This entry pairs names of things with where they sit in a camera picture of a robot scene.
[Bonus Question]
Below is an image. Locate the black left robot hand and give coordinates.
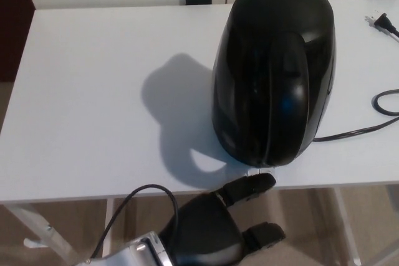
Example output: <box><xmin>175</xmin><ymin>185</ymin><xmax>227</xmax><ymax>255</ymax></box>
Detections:
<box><xmin>157</xmin><ymin>173</ymin><xmax>287</xmax><ymax>266</ymax></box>

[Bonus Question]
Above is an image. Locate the kettle base with clear buttons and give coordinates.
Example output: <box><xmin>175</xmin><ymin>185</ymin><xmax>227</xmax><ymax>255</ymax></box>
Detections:
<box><xmin>244</xmin><ymin>167</ymin><xmax>276</xmax><ymax>177</ymax></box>

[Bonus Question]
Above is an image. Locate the black electric kettle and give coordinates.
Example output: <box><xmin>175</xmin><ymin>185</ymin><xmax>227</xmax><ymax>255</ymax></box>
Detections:
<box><xmin>211</xmin><ymin>0</ymin><xmax>339</xmax><ymax>168</ymax></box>

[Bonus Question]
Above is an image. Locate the white hook on table leg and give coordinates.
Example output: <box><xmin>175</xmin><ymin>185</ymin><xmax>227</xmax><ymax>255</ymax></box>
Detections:
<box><xmin>23</xmin><ymin>237</ymin><xmax>47</xmax><ymax>248</ymax></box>

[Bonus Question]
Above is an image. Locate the white table with metal legs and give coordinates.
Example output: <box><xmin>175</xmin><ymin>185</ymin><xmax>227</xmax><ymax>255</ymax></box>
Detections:
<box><xmin>0</xmin><ymin>0</ymin><xmax>399</xmax><ymax>266</ymax></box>

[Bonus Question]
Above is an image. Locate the dark red door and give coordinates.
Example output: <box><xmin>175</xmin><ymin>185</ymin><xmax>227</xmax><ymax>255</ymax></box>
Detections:
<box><xmin>0</xmin><ymin>0</ymin><xmax>37</xmax><ymax>85</ymax></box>

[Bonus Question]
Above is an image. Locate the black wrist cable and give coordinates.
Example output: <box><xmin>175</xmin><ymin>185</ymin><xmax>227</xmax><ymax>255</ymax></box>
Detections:
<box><xmin>90</xmin><ymin>184</ymin><xmax>180</xmax><ymax>259</ymax></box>

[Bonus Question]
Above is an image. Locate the black power cord with plug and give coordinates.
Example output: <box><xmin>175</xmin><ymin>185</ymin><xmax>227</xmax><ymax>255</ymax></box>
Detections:
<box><xmin>313</xmin><ymin>12</ymin><xmax>399</xmax><ymax>143</ymax></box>

